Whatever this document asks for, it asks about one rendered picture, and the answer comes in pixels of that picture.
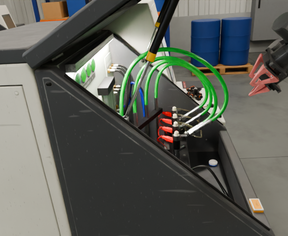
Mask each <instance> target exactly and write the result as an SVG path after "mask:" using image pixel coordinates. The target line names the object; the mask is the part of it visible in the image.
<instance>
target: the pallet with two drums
mask: <svg viewBox="0 0 288 236"><path fill-rule="evenodd" d="M251 27H252V18H251V17H229V18H223V19H222V20H220V19H198V20H192V21H191V50H190V51H191V53H194V54H195V55H197V56H199V57H201V58H203V59H204V60H206V61H207V62H208V63H210V64H211V65H212V66H213V67H214V68H215V69H216V70H217V71H219V74H220V75H224V74H249V73H250V72H251V70H252V69H253V66H252V65H250V63H248V57H249V49H250V37H251ZM188 62H189V63H191V64H192V65H194V66H195V67H197V68H198V69H199V70H200V71H210V69H209V68H207V67H206V66H205V65H204V64H202V63H201V62H199V61H197V60H195V59H194V58H192V57H191V60H188ZM240 69H246V71H243V72H225V71H226V70H240Z"/></svg>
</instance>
